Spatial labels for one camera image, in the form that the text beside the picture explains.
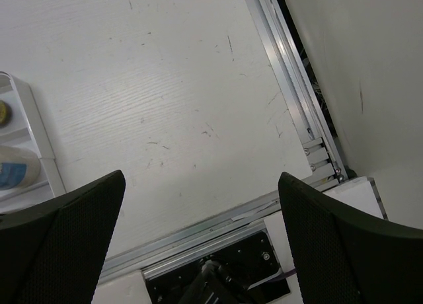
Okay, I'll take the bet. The yellow small bottle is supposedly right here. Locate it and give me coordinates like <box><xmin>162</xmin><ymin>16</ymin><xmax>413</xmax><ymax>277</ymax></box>
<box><xmin>0</xmin><ymin>100</ymin><xmax>13</xmax><ymax>128</ymax></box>

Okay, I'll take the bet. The white tiered plastic tray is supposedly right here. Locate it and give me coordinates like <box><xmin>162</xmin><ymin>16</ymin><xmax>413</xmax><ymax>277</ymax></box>
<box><xmin>1</xmin><ymin>71</ymin><xmax>66</xmax><ymax>214</ymax></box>

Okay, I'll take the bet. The silver-lid shaker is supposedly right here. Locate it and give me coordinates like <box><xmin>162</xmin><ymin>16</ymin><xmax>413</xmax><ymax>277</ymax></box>
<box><xmin>1</xmin><ymin>145</ymin><xmax>41</xmax><ymax>191</ymax></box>

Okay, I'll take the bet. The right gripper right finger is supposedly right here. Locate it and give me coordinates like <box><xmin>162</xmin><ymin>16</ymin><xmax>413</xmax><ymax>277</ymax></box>
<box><xmin>278</xmin><ymin>172</ymin><xmax>422</xmax><ymax>303</ymax></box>

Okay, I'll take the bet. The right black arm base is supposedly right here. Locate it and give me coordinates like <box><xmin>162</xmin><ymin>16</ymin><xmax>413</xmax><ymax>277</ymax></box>
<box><xmin>146</xmin><ymin>231</ymin><xmax>291</xmax><ymax>303</ymax></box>

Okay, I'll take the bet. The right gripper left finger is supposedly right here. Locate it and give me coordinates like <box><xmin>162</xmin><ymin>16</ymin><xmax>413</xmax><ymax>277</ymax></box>
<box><xmin>1</xmin><ymin>170</ymin><xmax>126</xmax><ymax>303</ymax></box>

